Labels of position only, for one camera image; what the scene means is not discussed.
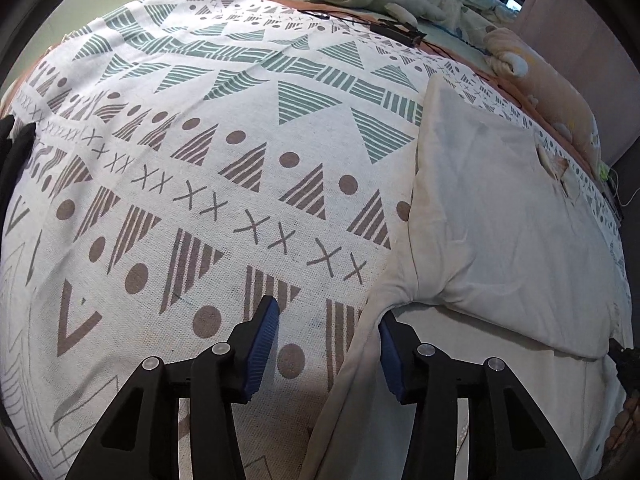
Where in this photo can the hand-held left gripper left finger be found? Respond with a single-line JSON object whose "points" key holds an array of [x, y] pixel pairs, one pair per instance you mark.
{"points": [[262, 345]]}

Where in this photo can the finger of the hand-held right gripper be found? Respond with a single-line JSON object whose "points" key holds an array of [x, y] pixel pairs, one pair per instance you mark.
{"points": [[627, 365]]}

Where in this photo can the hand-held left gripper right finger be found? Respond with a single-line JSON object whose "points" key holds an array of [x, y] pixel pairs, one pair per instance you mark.
{"points": [[390, 355]]}

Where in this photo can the beige garment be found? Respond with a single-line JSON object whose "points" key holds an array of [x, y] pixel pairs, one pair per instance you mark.
{"points": [[500, 235]]}

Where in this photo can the person's right hand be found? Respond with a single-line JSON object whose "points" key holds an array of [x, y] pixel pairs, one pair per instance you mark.
{"points": [[622, 430]]}

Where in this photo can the green item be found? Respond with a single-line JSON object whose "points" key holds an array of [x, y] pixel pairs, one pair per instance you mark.
{"points": [[603, 171]]}

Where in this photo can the patterned white blanket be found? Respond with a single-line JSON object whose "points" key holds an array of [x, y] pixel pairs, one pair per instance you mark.
{"points": [[200, 110]]}

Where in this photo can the peach printed pillow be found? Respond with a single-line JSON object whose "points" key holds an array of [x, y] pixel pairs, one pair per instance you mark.
{"points": [[550, 90]]}

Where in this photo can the pink curtain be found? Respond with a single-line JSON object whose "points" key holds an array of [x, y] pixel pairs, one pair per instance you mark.
{"points": [[565, 10]]}

